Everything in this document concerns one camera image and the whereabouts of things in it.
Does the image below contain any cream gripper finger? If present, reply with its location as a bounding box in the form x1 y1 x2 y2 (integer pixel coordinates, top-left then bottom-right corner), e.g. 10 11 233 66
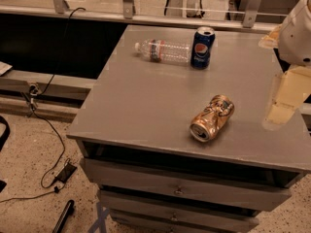
264 65 311 126
259 26 281 49

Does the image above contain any blue pepsi can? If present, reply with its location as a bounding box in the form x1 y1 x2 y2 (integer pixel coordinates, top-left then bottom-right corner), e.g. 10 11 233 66
190 26 216 70

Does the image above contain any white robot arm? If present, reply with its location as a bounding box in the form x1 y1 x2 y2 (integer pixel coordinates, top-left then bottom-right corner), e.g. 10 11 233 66
259 0 311 129

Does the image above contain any crushed orange soda can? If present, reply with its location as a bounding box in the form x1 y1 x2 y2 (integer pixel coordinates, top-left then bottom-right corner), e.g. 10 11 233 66
190 95 235 143

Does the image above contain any clear plastic water bottle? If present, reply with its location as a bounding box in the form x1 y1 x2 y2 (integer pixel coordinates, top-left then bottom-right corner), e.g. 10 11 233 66
135 39 190 65

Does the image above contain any grey drawer cabinet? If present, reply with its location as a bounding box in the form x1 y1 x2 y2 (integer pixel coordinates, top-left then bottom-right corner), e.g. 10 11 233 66
68 25 311 219

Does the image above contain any top grey drawer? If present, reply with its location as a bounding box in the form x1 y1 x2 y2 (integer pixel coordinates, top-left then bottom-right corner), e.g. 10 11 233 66
81 158 291 211

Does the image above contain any grey drawer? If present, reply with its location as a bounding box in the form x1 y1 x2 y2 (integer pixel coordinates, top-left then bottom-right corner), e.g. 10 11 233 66
98 190 259 233
81 158 291 211
110 210 208 233

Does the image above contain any middle grey drawer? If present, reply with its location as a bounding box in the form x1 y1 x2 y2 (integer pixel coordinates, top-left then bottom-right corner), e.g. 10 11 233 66
98 190 259 233

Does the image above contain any metal window railing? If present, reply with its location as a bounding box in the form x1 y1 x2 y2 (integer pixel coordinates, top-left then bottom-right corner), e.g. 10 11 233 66
0 0 285 31

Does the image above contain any bottom grey drawer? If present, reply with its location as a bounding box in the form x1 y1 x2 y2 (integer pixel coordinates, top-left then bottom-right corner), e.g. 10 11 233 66
110 210 208 233

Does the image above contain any black power adapter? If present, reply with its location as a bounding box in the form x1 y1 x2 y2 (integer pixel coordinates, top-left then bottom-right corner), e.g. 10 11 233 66
55 163 77 183

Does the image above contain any black bar on floor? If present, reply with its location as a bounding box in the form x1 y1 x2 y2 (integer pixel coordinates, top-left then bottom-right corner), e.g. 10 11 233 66
52 200 75 233

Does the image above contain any black cable on floor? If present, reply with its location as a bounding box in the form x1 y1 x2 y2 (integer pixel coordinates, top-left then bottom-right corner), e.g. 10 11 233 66
0 7 86 204

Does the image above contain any black strap at left edge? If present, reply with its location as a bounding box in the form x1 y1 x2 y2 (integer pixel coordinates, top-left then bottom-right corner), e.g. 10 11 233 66
0 115 11 192

